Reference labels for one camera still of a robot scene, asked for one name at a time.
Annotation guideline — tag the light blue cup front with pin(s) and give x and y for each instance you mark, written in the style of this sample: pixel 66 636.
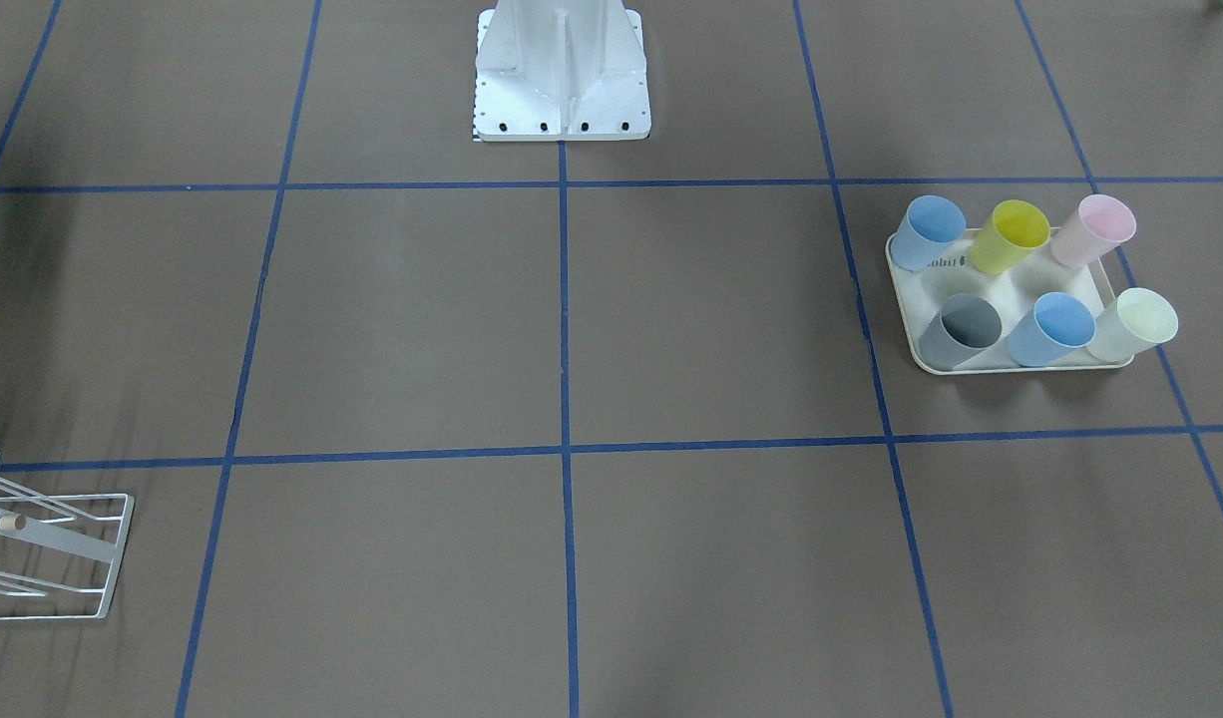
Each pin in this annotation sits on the light blue cup front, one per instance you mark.
pixel 1057 324

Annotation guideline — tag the light blue cup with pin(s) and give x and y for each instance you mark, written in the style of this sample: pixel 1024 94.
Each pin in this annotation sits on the light blue cup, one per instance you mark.
pixel 1057 324
pixel 930 225

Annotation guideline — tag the pink plastic cup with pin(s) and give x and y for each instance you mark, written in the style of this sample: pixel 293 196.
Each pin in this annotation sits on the pink plastic cup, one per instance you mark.
pixel 1099 224

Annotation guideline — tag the white plastic cup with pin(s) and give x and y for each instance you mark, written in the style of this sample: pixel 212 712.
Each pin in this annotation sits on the white plastic cup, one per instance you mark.
pixel 1137 320

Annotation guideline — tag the light blue cup back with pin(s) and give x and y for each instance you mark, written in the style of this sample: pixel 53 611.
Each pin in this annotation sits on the light blue cup back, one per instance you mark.
pixel 930 225

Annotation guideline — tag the grey plastic cup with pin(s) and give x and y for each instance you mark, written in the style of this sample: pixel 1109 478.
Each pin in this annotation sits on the grey plastic cup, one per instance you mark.
pixel 966 326

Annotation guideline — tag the yellow plastic cup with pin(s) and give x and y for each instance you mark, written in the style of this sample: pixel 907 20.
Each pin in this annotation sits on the yellow plastic cup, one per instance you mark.
pixel 1014 231

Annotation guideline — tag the cream plastic tray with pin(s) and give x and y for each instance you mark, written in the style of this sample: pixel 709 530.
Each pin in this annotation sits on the cream plastic tray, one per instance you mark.
pixel 921 295

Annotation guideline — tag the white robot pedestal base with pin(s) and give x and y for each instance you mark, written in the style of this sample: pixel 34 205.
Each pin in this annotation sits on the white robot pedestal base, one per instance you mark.
pixel 560 71

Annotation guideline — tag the white wire cup rack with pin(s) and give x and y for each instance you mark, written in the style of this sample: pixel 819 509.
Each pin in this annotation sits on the white wire cup rack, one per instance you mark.
pixel 60 555

